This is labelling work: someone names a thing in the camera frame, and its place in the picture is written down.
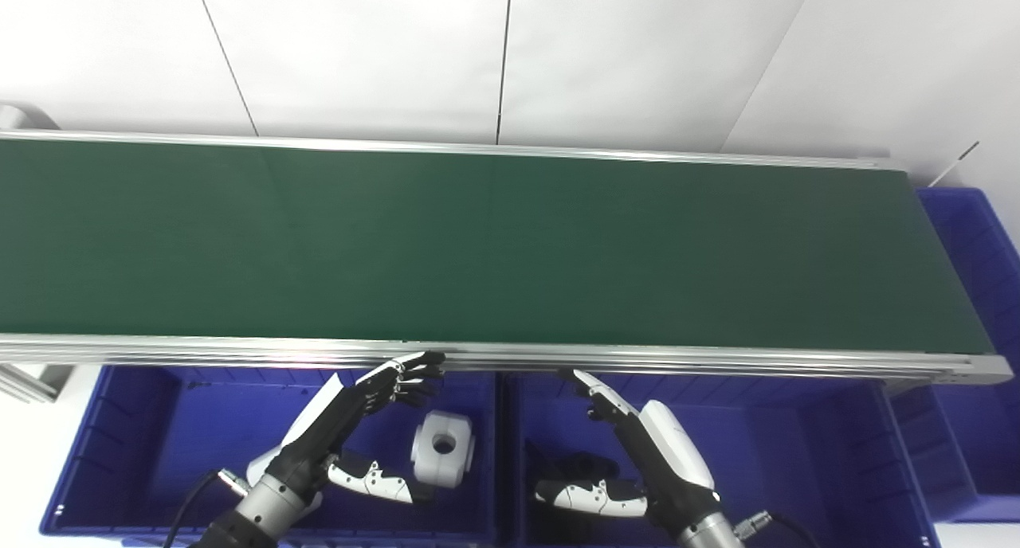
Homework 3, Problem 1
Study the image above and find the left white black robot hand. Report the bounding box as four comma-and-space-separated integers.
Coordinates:
247, 350, 446, 519

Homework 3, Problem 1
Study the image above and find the green conveyor belt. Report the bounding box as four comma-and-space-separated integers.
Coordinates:
0, 130, 1013, 386

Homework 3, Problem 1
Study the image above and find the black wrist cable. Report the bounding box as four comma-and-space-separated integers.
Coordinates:
733, 510, 822, 548
163, 468, 249, 548

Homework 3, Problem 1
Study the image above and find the black part in bin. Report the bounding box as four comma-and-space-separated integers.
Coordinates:
550, 451, 624, 485

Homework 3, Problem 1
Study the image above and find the aluminium conveyor support leg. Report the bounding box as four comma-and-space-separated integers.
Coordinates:
0, 363, 80, 405

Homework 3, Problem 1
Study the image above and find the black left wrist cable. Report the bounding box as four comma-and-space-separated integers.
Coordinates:
163, 468, 249, 548

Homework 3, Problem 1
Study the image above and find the thin grey rod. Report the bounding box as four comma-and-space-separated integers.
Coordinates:
928, 140, 981, 189

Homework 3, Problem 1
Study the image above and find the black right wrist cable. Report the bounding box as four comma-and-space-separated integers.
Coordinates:
733, 510, 822, 548

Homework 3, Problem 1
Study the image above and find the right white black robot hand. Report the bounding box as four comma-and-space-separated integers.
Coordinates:
534, 369, 721, 538

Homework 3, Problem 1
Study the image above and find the blue plastic bin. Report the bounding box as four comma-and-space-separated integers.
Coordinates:
889, 186, 1020, 523
504, 371, 941, 548
40, 365, 499, 545

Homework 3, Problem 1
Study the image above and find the white cylindrical plastic part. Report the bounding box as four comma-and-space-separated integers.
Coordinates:
410, 410, 477, 489

